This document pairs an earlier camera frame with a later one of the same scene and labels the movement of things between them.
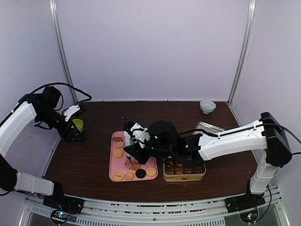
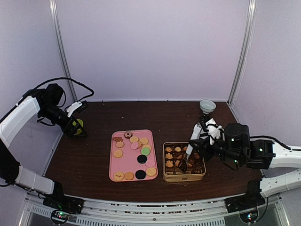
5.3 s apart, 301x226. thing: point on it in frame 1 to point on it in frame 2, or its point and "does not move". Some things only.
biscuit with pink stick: [118, 176] does not move
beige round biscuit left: [118, 153] does not move
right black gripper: [136, 153] to [204, 151]
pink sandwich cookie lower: [150, 162] does not move
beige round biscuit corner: [151, 171] does not move
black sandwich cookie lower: [140, 173] does not move
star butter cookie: [132, 164] to [183, 165]
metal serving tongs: [128, 141] to [195, 132]
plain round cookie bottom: [129, 175] does not move
